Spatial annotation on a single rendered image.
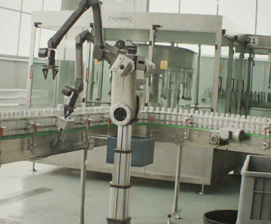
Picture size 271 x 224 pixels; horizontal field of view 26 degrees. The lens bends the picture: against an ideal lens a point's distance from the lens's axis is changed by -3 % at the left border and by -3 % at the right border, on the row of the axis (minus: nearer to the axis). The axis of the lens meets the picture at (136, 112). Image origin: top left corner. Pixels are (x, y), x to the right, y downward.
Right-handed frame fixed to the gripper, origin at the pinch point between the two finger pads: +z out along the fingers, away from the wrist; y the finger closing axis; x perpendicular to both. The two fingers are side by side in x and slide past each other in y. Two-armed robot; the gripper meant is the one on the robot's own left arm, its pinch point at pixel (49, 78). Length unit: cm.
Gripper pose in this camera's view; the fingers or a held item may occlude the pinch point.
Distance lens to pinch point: 425.6
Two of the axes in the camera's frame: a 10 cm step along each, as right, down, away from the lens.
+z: -0.8, 10.0, 0.5
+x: 3.4, -0.2, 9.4
